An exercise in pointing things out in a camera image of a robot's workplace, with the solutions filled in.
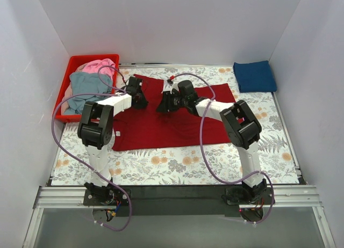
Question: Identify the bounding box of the red t shirt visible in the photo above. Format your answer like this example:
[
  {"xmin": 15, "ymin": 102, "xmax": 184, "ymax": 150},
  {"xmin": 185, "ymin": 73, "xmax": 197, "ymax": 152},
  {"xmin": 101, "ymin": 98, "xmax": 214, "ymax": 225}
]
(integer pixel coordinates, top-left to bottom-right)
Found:
[{"xmin": 112, "ymin": 75, "xmax": 230, "ymax": 151}]

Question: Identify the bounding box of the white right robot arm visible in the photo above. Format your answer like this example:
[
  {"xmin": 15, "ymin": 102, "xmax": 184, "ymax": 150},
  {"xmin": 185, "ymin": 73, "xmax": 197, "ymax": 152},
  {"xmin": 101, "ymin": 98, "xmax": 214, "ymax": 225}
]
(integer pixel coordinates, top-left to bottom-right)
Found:
[{"xmin": 156, "ymin": 79, "xmax": 267, "ymax": 204}]

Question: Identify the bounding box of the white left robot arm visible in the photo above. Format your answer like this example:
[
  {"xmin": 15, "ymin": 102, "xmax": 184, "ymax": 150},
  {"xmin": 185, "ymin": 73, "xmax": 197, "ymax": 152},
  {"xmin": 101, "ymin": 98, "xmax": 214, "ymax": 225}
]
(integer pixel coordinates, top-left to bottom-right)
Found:
[{"xmin": 77, "ymin": 77, "xmax": 148, "ymax": 205}]

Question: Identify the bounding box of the pink t shirt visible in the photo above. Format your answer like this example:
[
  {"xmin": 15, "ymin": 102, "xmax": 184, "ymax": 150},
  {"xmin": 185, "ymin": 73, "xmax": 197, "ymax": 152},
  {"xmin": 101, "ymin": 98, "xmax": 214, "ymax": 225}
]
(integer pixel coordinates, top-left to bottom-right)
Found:
[{"xmin": 82, "ymin": 59, "xmax": 115, "ymax": 78}]

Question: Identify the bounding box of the grey blue t shirt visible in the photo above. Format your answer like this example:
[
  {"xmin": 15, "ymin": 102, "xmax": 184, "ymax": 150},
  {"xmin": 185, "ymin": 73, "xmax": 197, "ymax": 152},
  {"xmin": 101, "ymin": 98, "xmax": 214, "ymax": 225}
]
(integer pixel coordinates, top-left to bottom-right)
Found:
[{"xmin": 61, "ymin": 72, "xmax": 113, "ymax": 115}]

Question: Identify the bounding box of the red plastic bin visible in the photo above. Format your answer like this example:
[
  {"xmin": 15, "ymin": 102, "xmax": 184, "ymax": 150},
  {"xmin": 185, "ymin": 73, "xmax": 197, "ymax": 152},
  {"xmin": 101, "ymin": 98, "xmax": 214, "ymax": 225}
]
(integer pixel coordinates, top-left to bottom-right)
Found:
[{"xmin": 55, "ymin": 54, "xmax": 120, "ymax": 123}]

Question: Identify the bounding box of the folded blue t shirt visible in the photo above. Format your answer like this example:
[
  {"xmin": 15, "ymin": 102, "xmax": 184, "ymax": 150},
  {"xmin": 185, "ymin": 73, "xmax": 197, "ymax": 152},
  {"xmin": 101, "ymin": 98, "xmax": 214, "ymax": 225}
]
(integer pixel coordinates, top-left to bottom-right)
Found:
[{"xmin": 233, "ymin": 61, "xmax": 277, "ymax": 93}]

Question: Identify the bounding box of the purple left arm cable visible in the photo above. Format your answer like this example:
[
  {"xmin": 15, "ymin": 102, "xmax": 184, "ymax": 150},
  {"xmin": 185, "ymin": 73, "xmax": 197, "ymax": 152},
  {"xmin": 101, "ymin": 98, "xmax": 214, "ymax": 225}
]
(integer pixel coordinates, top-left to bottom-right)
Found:
[{"xmin": 52, "ymin": 65, "xmax": 133, "ymax": 232}]

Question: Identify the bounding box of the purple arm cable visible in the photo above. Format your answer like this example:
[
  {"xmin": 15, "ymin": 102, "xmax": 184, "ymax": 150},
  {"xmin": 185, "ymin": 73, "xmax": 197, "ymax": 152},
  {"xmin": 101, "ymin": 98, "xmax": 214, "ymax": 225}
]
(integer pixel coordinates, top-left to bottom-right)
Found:
[
  {"xmin": 168, "ymin": 72, "xmax": 275, "ymax": 226},
  {"xmin": 52, "ymin": 65, "xmax": 133, "ymax": 232}
]

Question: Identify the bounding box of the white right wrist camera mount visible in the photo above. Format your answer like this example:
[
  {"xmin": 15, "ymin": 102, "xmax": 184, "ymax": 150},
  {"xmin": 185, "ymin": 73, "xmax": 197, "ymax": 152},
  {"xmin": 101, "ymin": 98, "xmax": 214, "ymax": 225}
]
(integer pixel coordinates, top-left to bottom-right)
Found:
[{"xmin": 161, "ymin": 76, "xmax": 180, "ymax": 98}]

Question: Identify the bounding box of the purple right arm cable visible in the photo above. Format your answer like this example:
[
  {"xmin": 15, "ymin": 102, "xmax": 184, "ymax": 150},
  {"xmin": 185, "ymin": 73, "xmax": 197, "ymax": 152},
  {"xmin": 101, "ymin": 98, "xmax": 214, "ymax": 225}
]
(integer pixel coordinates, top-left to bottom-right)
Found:
[{"xmin": 168, "ymin": 72, "xmax": 275, "ymax": 226}]

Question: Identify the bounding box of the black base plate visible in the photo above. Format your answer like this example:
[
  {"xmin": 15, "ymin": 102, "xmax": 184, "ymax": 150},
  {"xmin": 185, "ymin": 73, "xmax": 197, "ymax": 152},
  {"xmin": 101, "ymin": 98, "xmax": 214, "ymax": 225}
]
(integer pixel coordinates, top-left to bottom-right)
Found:
[{"xmin": 83, "ymin": 185, "xmax": 275, "ymax": 217}]

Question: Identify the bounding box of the aluminium frame rail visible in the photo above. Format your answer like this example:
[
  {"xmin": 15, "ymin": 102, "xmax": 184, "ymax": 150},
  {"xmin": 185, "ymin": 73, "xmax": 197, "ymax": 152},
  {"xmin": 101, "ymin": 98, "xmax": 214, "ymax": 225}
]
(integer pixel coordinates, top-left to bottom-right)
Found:
[{"xmin": 24, "ymin": 185, "xmax": 336, "ymax": 247}]

